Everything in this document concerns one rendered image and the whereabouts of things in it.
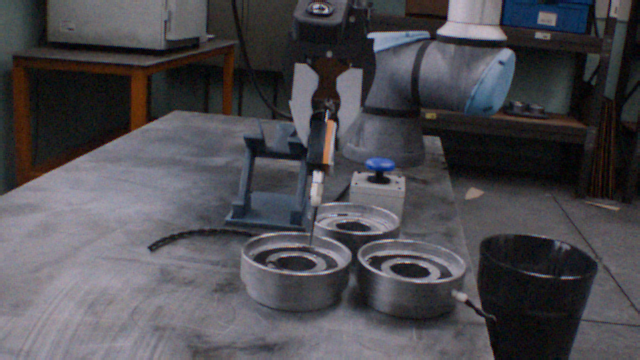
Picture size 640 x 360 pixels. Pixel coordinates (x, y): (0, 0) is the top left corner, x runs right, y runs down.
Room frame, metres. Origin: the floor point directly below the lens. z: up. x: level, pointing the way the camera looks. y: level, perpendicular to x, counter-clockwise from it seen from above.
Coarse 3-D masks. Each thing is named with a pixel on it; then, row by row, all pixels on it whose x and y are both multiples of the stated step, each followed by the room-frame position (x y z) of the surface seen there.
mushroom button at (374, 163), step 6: (366, 162) 0.84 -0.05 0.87; (372, 162) 0.84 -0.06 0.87; (378, 162) 0.83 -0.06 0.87; (384, 162) 0.84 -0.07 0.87; (390, 162) 0.84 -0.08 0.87; (372, 168) 0.83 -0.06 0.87; (378, 168) 0.83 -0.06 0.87; (384, 168) 0.83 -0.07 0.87; (390, 168) 0.83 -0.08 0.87; (378, 174) 0.84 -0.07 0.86
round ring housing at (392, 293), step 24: (384, 240) 0.63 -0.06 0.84; (408, 240) 0.64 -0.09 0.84; (360, 264) 0.57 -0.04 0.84; (384, 264) 0.60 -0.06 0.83; (408, 264) 0.61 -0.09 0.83; (456, 264) 0.60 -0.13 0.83; (360, 288) 0.57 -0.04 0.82; (384, 288) 0.55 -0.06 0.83; (408, 288) 0.54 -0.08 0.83; (432, 288) 0.54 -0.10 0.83; (456, 288) 0.56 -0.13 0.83; (384, 312) 0.55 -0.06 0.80; (408, 312) 0.54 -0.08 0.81; (432, 312) 0.55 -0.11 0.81
